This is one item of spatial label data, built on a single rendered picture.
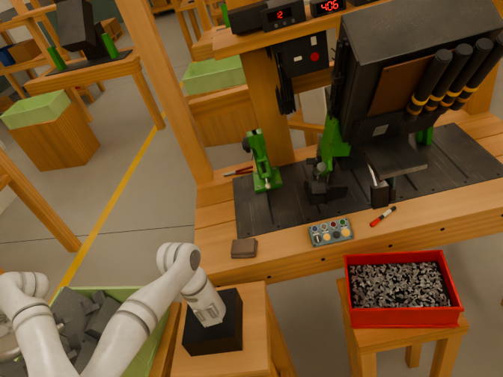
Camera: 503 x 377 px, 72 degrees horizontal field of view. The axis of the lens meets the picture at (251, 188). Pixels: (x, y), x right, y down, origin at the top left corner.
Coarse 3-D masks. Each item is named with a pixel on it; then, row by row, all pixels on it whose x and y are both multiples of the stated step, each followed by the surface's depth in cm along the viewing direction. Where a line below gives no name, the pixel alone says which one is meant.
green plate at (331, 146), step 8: (328, 112) 129; (328, 120) 129; (336, 120) 120; (328, 128) 130; (336, 128) 122; (328, 136) 130; (336, 136) 126; (328, 144) 130; (336, 144) 128; (344, 144) 128; (320, 152) 140; (328, 152) 131; (336, 152) 130; (344, 152) 131
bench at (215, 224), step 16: (448, 112) 174; (464, 112) 171; (464, 128) 162; (480, 128) 160; (496, 128) 157; (496, 144) 149; (208, 192) 172; (224, 192) 169; (208, 208) 163; (224, 208) 160; (208, 224) 154; (224, 224) 152; (208, 240) 147; (224, 240) 145
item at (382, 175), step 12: (372, 144) 129; (384, 144) 127; (396, 144) 125; (408, 144) 124; (372, 156) 123; (384, 156) 122; (396, 156) 120; (408, 156) 119; (420, 156) 117; (372, 168) 122; (384, 168) 117; (396, 168) 116; (408, 168) 114; (420, 168) 115
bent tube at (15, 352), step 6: (60, 324) 111; (60, 330) 109; (18, 348) 98; (0, 354) 95; (6, 354) 96; (12, 354) 97; (18, 354) 98; (0, 360) 94; (6, 360) 95; (12, 360) 97
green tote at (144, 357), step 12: (60, 288) 135; (72, 288) 133; (84, 288) 132; (96, 288) 130; (108, 288) 129; (120, 288) 128; (132, 288) 126; (120, 300) 133; (168, 312) 134; (60, 336) 132; (156, 336) 125; (144, 348) 117; (156, 348) 124; (132, 360) 110; (144, 360) 116; (132, 372) 110; (144, 372) 116
